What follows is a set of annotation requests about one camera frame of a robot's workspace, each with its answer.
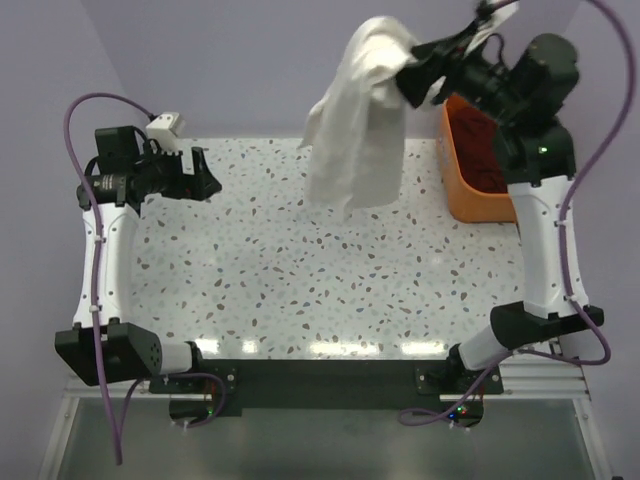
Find white t shirt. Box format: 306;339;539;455
300;16;417;219

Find orange plastic basket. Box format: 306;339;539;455
437;95;516;223

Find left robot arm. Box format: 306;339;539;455
54;126;222;386

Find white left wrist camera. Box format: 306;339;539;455
145;112;185;152

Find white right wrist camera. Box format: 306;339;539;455
466;0;519;54

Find dark red t shirt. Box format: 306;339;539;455
450;106;507;194

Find aluminium frame rail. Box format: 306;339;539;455
40;360;614;479

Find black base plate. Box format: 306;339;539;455
149;359;504;422

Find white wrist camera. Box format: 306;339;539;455
466;0;519;54
145;112;185;152

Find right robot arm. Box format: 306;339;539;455
395;26;604;386

